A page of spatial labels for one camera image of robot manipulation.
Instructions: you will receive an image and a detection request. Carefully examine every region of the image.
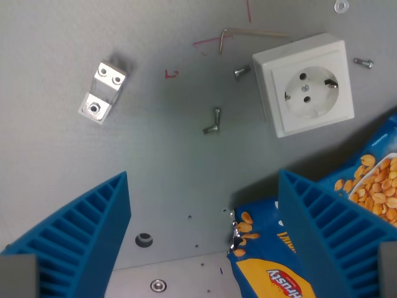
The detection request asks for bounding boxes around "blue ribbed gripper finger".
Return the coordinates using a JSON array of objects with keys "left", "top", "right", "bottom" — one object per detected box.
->
[
  {"left": 0, "top": 171, "right": 132, "bottom": 298},
  {"left": 278, "top": 169, "right": 397, "bottom": 298}
]

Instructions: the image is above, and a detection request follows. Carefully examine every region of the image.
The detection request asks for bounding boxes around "blue peanut snack bag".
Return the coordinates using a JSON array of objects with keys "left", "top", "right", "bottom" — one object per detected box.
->
[{"left": 227, "top": 106, "right": 397, "bottom": 298}]

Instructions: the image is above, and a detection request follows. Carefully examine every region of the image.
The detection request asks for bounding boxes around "round table bolt head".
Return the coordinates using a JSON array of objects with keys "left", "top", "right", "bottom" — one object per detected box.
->
[{"left": 150, "top": 279, "right": 167, "bottom": 293}]

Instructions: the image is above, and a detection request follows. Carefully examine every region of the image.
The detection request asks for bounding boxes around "brass hex allen key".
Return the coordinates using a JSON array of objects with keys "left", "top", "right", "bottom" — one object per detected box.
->
[{"left": 218, "top": 28, "right": 291, "bottom": 55}]

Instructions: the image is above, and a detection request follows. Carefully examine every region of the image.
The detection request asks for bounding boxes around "white electrical wall socket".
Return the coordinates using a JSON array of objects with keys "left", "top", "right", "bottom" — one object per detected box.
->
[{"left": 252, "top": 32, "right": 355, "bottom": 138}]

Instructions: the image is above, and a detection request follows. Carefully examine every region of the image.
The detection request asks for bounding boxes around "silver metal angle bracket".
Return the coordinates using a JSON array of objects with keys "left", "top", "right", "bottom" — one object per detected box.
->
[{"left": 78, "top": 60, "right": 128, "bottom": 125}]

